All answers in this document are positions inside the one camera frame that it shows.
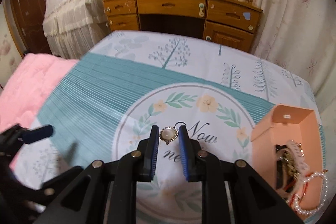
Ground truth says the gold leaf hair comb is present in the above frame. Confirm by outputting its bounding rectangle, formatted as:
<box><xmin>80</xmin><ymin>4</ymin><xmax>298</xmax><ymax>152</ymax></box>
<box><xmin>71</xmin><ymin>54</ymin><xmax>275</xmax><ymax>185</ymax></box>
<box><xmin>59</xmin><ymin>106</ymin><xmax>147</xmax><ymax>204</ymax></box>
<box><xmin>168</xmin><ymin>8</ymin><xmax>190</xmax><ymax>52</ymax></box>
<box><xmin>276</xmin><ymin>140</ymin><xmax>308</xmax><ymax>192</ymax></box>

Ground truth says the red braided cord bracelet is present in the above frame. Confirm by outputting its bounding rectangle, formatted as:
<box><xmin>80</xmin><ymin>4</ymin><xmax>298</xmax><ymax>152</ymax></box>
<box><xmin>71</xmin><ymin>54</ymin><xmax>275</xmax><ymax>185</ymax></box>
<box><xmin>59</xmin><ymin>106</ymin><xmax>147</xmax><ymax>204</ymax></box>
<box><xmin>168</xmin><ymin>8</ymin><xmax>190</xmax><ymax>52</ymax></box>
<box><xmin>284</xmin><ymin>172</ymin><xmax>316</xmax><ymax>205</ymax></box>

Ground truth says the white pearl bracelet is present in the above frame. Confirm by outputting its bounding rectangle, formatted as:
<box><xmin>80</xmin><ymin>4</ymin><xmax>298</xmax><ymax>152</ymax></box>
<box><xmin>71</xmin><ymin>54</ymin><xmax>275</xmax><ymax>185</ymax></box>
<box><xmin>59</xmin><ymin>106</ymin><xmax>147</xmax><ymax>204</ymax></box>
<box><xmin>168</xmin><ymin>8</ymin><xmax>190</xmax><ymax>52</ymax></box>
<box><xmin>287</xmin><ymin>170</ymin><xmax>329</xmax><ymax>216</ymax></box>

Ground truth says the pink jewelry box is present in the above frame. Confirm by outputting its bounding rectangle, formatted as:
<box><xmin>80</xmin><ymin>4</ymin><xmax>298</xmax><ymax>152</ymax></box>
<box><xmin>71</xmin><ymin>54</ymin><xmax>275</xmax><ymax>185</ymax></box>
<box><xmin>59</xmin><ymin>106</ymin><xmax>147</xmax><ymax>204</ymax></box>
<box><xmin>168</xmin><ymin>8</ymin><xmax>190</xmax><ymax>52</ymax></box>
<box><xmin>251</xmin><ymin>105</ymin><xmax>327</xmax><ymax>220</ymax></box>

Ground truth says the pink blanket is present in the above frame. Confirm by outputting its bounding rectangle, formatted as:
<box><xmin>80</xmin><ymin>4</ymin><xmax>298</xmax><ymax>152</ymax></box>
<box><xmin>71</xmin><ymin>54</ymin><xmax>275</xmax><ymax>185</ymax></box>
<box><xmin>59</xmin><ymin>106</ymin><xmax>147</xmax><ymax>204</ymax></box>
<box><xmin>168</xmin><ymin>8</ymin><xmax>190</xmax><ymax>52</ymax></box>
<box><xmin>1</xmin><ymin>53</ymin><xmax>78</xmax><ymax>133</ymax></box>

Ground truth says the printed tree bedsheet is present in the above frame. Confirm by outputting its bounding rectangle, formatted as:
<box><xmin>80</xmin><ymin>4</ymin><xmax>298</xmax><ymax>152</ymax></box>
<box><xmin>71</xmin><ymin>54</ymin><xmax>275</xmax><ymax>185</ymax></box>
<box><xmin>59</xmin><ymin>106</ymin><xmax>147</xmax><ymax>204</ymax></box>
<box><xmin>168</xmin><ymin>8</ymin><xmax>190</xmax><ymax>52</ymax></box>
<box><xmin>14</xmin><ymin>31</ymin><xmax>317</xmax><ymax>223</ymax></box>

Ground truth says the white lace furniture cover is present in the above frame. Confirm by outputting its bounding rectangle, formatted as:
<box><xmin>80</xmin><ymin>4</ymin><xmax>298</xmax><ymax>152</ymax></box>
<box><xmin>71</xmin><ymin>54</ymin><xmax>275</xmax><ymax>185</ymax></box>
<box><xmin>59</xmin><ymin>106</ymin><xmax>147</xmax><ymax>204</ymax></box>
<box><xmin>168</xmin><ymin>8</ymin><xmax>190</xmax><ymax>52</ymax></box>
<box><xmin>43</xmin><ymin>0</ymin><xmax>110</xmax><ymax>59</ymax></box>

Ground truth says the brown wooden door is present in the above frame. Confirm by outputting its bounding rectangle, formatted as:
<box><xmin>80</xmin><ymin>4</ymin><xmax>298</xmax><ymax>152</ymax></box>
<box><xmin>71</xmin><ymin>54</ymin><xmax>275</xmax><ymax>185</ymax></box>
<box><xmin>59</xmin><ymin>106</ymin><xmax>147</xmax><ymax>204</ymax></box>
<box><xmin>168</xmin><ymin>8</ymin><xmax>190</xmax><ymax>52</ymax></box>
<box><xmin>10</xmin><ymin>0</ymin><xmax>51</xmax><ymax>54</ymax></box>

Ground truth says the wooden desk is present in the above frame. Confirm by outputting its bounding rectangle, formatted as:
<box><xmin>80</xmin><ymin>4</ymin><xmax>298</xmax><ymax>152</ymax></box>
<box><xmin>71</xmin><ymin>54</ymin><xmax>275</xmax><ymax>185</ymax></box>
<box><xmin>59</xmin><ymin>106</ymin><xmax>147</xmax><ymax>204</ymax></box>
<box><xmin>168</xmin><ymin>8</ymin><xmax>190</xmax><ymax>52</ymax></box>
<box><xmin>103</xmin><ymin>0</ymin><xmax>262</xmax><ymax>52</ymax></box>

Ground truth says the white curtain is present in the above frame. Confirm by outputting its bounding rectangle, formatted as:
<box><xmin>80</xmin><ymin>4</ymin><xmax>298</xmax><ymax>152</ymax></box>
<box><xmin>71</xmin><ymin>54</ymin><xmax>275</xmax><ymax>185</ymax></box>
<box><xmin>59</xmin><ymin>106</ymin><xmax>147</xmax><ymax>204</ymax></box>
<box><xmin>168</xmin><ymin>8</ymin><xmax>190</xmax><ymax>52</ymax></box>
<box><xmin>252</xmin><ymin>0</ymin><xmax>335</xmax><ymax>114</ymax></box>

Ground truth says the dark bead bracelet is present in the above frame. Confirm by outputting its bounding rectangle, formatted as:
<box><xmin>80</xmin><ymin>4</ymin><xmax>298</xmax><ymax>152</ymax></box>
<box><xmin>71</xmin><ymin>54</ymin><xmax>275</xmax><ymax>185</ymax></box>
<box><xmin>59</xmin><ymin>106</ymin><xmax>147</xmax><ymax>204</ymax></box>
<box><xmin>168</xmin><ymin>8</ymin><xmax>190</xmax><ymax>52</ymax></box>
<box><xmin>274</xmin><ymin>144</ymin><xmax>289</xmax><ymax>191</ymax></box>

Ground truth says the white watch strap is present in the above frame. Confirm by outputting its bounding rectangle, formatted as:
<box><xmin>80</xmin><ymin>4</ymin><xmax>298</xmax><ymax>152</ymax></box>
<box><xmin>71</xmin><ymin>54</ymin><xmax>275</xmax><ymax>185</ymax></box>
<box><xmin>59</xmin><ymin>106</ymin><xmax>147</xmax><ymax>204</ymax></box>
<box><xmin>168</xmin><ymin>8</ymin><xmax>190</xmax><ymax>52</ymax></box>
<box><xmin>284</xmin><ymin>139</ymin><xmax>310</xmax><ymax>175</ymax></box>

